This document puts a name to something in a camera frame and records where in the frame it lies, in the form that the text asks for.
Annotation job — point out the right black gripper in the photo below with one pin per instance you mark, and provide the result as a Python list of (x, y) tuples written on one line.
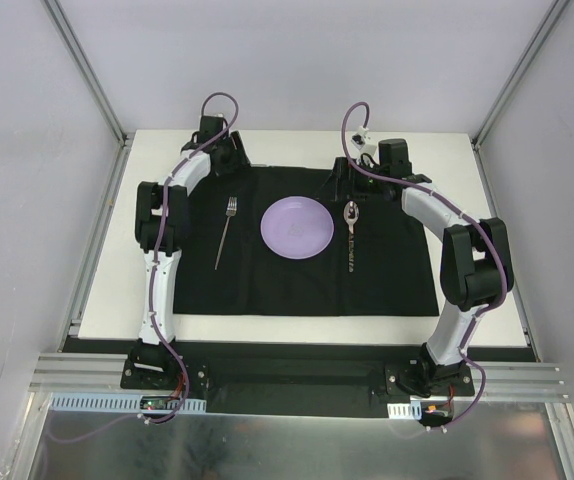
[(343, 171)]

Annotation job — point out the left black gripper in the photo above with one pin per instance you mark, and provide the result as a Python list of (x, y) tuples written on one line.
[(237, 151)]

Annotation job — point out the metal spoon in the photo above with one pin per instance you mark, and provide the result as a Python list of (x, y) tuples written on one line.
[(350, 235)]

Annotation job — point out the purple plate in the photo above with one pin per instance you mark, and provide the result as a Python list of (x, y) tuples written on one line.
[(297, 228)]

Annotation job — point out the metal fork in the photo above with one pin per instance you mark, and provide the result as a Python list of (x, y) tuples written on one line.
[(231, 211)]

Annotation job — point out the black cloth placemat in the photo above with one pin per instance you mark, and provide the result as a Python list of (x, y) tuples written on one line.
[(392, 273)]

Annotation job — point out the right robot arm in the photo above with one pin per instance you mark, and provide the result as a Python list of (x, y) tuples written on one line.
[(475, 271)]

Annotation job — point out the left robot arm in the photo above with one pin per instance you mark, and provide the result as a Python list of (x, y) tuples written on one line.
[(162, 226)]

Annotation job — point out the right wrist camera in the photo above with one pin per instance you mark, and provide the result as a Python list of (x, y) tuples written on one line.
[(363, 142)]

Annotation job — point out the left aluminium frame post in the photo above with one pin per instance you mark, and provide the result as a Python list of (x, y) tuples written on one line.
[(75, 49)]

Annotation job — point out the aluminium frame post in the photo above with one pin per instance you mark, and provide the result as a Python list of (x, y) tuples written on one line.
[(534, 46), (75, 49)]

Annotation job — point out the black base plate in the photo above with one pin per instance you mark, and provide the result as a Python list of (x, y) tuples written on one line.
[(354, 381)]

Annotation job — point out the right white cable duct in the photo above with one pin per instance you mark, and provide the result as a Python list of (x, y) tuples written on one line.
[(405, 411)]

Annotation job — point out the white cable duct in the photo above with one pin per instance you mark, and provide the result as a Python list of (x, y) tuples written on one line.
[(124, 403), (405, 411)]

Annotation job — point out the right aluminium frame post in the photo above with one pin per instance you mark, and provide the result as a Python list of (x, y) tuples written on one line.
[(534, 46)]

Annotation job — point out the aluminium rail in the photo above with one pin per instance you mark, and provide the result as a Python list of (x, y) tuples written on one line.
[(505, 381)]

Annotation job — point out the left white cable duct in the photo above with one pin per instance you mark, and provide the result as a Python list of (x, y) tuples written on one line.
[(124, 403)]

